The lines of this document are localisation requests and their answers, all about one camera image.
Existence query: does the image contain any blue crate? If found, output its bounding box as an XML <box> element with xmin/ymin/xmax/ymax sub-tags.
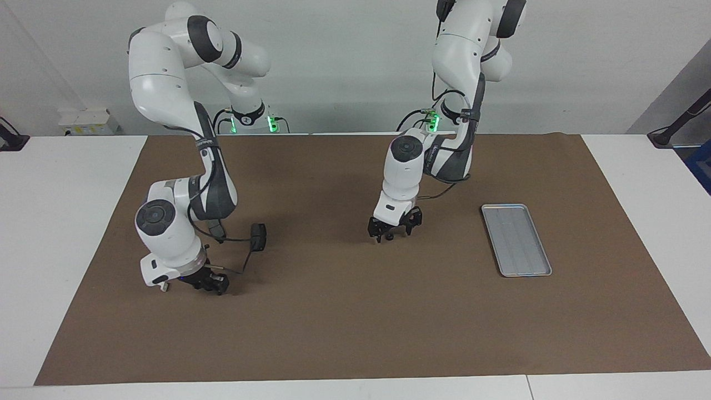
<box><xmin>684</xmin><ymin>139</ymin><xmax>711</xmax><ymax>195</ymax></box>

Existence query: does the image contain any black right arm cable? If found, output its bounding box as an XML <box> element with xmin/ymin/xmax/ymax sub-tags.
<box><xmin>186</xmin><ymin>125</ymin><xmax>256</xmax><ymax>276</ymax></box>

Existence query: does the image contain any black desk clamp mount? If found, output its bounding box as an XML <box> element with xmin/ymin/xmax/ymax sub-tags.
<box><xmin>0</xmin><ymin>117</ymin><xmax>30</xmax><ymax>152</ymax></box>

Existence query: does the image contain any white box yellow label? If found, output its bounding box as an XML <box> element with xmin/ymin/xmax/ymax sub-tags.
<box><xmin>58</xmin><ymin>108</ymin><xmax>120</xmax><ymax>136</ymax></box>

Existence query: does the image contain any silver metal tray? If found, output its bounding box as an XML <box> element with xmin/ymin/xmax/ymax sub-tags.
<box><xmin>481</xmin><ymin>203</ymin><xmax>553</xmax><ymax>278</ymax></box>

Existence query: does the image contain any brown table mat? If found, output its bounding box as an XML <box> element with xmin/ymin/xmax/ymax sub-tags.
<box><xmin>33</xmin><ymin>133</ymin><xmax>711</xmax><ymax>387</ymax></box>

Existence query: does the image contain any black base power cable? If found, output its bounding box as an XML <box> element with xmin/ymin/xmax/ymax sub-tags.
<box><xmin>211</xmin><ymin>108</ymin><xmax>235</xmax><ymax>134</ymax></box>
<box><xmin>396</xmin><ymin>107</ymin><xmax>440</xmax><ymax>133</ymax></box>

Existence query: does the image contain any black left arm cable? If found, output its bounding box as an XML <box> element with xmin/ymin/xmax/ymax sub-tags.
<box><xmin>418</xmin><ymin>0</ymin><xmax>485</xmax><ymax>201</ymax></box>

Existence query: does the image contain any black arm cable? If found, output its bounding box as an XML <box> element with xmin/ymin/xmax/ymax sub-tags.
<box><xmin>186</xmin><ymin>125</ymin><xmax>256</xmax><ymax>276</ymax></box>
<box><xmin>418</xmin><ymin>0</ymin><xmax>485</xmax><ymax>201</ymax></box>

